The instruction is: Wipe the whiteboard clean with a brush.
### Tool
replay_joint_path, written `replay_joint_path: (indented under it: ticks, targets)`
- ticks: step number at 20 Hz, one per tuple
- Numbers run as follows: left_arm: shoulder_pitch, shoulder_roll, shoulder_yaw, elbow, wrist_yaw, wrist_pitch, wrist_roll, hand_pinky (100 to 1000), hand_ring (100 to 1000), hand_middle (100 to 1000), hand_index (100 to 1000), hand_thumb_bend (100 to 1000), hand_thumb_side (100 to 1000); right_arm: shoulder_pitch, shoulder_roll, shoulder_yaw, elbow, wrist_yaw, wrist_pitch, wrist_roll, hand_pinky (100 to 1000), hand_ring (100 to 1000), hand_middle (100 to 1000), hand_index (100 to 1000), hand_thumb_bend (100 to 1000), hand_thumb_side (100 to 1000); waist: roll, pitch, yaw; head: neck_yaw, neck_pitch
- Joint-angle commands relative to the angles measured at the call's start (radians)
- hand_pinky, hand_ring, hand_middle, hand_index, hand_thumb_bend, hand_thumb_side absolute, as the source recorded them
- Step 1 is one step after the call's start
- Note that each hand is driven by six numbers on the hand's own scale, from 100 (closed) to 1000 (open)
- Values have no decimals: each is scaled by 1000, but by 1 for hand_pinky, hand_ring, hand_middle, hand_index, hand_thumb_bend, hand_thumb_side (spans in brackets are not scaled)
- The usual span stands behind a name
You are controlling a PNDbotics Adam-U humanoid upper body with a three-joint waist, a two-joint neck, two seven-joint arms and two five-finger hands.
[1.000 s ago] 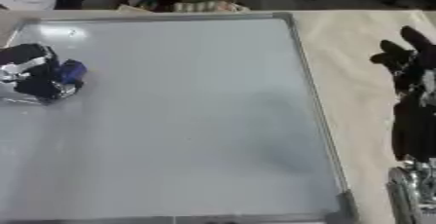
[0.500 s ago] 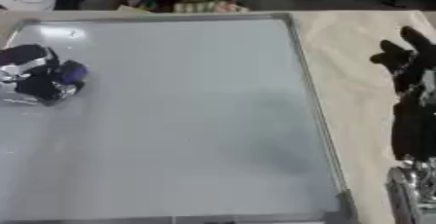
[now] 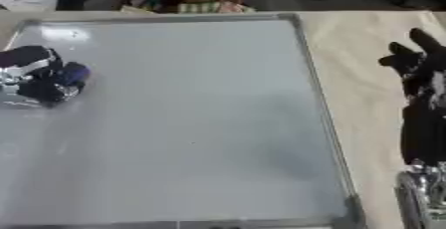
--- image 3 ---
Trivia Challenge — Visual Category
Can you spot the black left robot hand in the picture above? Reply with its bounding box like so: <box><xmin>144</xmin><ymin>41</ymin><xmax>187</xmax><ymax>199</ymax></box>
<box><xmin>0</xmin><ymin>45</ymin><xmax>86</xmax><ymax>109</ymax></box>

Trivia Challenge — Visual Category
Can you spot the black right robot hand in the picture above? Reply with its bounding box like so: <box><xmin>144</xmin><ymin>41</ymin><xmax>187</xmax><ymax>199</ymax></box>
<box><xmin>377</xmin><ymin>27</ymin><xmax>446</xmax><ymax>167</ymax></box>

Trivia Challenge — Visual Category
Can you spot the blue whiteboard brush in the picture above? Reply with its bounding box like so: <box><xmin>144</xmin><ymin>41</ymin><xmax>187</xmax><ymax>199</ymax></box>
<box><xmin>61</xmin><ymin>61</ymin><xmax>93</xmax><ymax>88</ymax></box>

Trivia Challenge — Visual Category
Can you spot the grey framed whiteboard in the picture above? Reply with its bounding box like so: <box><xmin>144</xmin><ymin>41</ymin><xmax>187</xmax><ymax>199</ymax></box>
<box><xmin>0</xmin><ymin>12</ymin><xmax>368</xmax><ymax>229</ymax></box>

